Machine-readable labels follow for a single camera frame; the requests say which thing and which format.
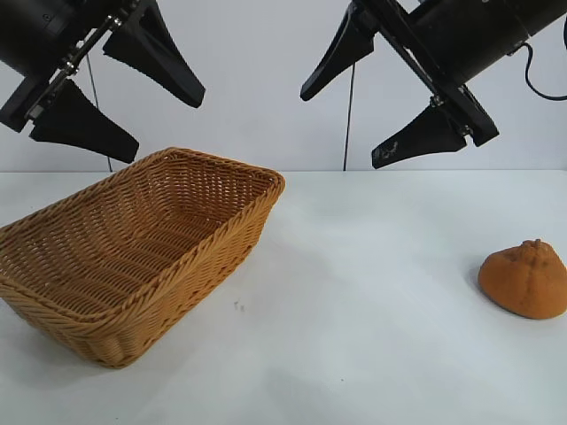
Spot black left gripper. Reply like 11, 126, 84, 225
0, 0, 206, 163

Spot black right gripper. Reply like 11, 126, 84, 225
299, 0, 567, 169

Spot tan woven wicker basket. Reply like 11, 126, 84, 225
0, 146, 287, 370

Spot wrinkled orange fruit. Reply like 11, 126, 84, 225
478, 238, 567, 319

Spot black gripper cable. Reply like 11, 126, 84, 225
508, 42, 567, 101

